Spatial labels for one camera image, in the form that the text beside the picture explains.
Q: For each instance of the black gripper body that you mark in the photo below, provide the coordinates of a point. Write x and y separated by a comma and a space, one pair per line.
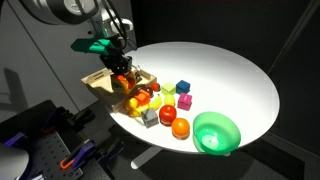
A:
115, 61

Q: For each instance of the orange plush block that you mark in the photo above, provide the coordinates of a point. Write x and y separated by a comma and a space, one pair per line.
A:
122, 85

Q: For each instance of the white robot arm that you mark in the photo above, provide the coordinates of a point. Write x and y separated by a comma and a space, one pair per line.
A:
60, 10

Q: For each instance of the wooden tray box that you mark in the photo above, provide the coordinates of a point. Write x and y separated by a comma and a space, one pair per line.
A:
100, 87

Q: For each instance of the orange cube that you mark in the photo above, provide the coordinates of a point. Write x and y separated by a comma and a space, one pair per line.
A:
142, 96

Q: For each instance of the dark toy plum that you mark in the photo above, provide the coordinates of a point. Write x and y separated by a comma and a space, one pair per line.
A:
150, 91

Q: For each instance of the small red toy fruit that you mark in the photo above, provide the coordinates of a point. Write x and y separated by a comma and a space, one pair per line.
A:
155, 87

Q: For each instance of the yellow toy lemon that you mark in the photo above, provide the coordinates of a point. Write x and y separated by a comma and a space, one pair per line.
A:
130, 104

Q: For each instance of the yellow toy banana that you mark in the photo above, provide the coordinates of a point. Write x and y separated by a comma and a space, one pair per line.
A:
154, 104

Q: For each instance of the light green cube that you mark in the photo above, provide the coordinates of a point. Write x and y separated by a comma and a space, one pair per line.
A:
168, 88

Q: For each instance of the yellow-green toy fruit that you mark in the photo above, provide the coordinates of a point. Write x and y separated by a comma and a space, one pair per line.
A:
169, 100

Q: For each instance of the gray cube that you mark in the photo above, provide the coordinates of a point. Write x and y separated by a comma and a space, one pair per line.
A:
150, 117

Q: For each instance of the blue cube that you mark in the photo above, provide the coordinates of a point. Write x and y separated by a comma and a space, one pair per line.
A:
183, 87

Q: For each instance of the red toy tomato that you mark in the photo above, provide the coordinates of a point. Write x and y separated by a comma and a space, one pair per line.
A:
167, 114

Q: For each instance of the magenta cube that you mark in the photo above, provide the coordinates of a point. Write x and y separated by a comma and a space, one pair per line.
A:
185, 101

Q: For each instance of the toy orange fruit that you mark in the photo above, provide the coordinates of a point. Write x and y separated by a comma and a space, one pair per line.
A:
180, 128

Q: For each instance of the white table leg base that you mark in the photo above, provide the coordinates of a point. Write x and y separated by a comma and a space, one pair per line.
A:
143, 159

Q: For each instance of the black perforated mounting board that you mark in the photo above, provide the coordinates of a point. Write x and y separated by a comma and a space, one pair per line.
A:
50, 150

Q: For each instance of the green plastic bowl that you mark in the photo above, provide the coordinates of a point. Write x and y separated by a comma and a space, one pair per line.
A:
216, 133

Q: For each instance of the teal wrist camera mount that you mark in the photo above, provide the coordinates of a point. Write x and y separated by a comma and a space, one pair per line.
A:
95, 46

